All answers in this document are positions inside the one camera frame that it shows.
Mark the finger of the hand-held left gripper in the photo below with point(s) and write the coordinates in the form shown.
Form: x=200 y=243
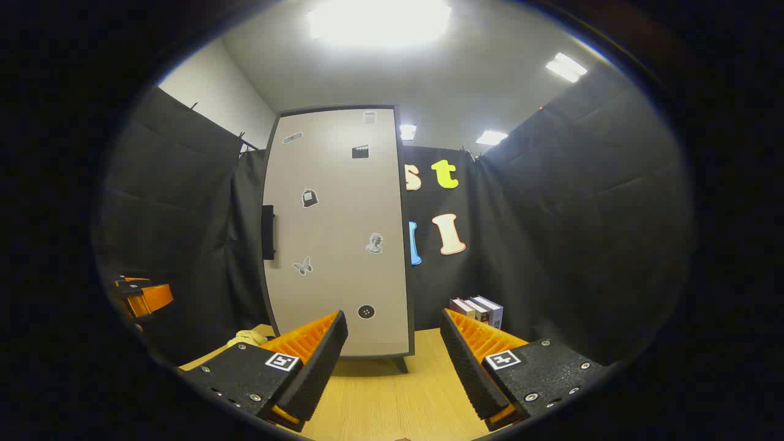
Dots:
x=153 y=299

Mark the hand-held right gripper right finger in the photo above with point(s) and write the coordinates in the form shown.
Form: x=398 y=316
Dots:
x=468 y=373

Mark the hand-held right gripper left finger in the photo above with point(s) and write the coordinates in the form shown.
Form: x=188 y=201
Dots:
x=318 y=367

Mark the beige cabinet door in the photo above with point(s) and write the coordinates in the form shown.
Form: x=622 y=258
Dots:
x=337 y=245

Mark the white book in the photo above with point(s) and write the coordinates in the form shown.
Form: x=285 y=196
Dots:
x=479 y=311

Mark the blue grey book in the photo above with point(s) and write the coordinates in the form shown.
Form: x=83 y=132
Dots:
x=493 y=313

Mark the purple cover book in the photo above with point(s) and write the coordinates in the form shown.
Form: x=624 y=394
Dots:
x=460 y=308

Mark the yellow plush toy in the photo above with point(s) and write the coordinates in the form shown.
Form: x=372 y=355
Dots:
x=248 y=338

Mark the black backdrop cloth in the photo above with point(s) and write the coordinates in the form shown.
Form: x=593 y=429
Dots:
x=551 y=214

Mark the ceiling light panel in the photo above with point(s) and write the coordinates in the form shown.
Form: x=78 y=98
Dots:
x=408 y=132
x=566 y=67
x=491 y=138
x=380 y=21

